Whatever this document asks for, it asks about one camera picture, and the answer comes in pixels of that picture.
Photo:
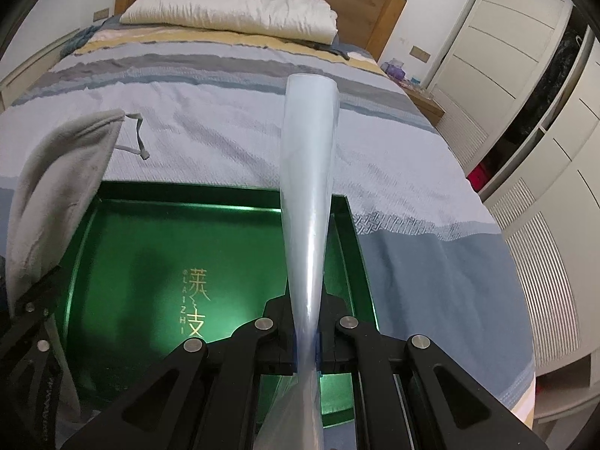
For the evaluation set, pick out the blue-grey blanket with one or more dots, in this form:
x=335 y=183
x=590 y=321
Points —
x=84 y=37

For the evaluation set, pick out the wooden headboard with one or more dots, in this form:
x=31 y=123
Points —
x=365 y=14

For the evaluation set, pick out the white pillow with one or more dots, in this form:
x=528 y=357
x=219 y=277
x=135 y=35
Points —
x=225 y=9

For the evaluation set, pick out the dark hanging clothes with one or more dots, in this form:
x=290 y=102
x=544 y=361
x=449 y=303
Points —
x=558 y=79

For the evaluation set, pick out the translucent blue plastic bag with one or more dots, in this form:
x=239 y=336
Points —
x=307 y=197

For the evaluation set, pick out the red cloth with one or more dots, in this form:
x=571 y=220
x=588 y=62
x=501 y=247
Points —
x=479 y=177

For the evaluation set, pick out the white wardrobe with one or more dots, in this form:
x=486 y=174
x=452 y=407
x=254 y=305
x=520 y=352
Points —
x=506 y=33

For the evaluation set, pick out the wall socket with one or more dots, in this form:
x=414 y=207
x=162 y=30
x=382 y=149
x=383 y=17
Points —
x=101 y=14

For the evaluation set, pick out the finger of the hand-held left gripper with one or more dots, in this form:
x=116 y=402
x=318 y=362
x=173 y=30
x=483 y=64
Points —
x=28 y=361

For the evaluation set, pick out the wall switch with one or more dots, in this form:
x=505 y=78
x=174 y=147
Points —
x=420 y=53

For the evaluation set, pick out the striped bedspread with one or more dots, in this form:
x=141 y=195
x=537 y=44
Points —
x=211 y=126

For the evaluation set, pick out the wooden nightstand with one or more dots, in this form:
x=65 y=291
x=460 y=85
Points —
x=429 y=108

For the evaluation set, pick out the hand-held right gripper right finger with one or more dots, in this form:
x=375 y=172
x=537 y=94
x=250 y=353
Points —
x=320 y=354

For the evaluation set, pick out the white bedside ledge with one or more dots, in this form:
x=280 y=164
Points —
x=33 y=70

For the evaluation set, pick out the purple item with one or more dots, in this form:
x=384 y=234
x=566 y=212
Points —
x=393 y=69

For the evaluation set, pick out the green box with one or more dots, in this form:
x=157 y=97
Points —
x=140 y=267

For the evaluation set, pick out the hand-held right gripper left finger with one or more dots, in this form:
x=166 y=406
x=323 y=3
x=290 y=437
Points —
x=291 y=354

